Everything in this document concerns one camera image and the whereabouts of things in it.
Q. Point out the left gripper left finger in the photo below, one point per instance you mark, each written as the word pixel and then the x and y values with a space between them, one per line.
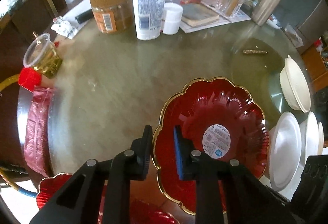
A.
pixel 104 183

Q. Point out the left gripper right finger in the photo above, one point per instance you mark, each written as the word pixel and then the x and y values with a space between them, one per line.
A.
pixel 226 192

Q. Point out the red scalloped plate with sticker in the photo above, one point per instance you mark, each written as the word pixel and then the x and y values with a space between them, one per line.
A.
pixel 222 120

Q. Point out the white foam plate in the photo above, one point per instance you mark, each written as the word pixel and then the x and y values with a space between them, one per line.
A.
pixel 309 137
pixel 284 151

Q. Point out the cream disposable bowl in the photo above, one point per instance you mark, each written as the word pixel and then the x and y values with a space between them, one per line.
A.
pixel 294 86
pixel 321 138

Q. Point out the red foil bag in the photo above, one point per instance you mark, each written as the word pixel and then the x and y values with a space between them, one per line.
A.
pixel 36 148

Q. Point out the red bottle cap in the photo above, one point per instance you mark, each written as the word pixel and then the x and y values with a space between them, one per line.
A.
pixel 29 78

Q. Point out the gold twisted stick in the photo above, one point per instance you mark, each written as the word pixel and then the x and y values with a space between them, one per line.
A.
pixel 252 51

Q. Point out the hula hoop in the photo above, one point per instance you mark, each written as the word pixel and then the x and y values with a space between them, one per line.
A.
pixel 7 82

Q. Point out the plastic cup of tea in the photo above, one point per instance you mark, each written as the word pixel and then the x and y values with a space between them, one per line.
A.
pixel 42 56

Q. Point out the dish of food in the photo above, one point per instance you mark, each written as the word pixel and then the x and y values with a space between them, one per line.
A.
pixel 273 22

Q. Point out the black marker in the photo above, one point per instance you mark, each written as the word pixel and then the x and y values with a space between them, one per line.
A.
pixel 85 16

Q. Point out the old book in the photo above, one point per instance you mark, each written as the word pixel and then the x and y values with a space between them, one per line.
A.
pixel 196 14

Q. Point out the small white jar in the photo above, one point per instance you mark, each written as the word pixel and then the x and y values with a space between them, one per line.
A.
pixel 172 15

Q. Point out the peanut butter jar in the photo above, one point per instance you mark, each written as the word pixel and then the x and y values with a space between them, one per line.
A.
pixel 112 16

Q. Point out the steel thermos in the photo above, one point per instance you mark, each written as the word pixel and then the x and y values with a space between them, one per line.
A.
pixel 263 10

